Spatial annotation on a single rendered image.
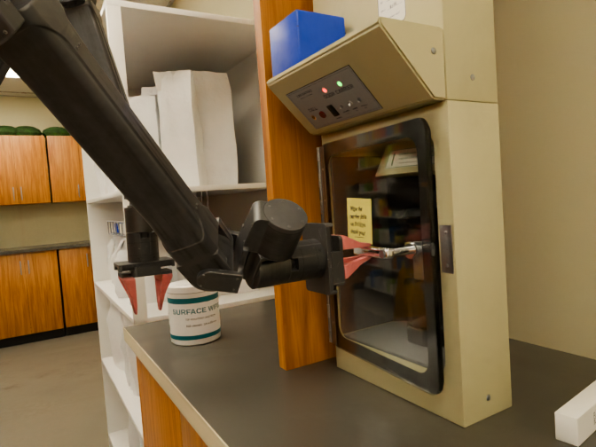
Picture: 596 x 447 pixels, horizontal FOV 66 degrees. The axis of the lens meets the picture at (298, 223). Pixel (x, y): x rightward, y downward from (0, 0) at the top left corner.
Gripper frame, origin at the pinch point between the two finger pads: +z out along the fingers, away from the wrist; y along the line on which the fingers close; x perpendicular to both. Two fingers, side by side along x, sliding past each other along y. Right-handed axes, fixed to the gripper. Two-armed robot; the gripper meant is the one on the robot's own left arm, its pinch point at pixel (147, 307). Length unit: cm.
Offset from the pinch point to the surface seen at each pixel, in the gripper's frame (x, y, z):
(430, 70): -46, 30, -35
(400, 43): -46, 25, -38
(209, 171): 93, 48, -33
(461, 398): -46, 33, 11
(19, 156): 476, -23, -81
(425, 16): -43, 33, -44
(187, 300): 21.2, 13.9, 4.3
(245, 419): -23.2, 9.1, 15.7
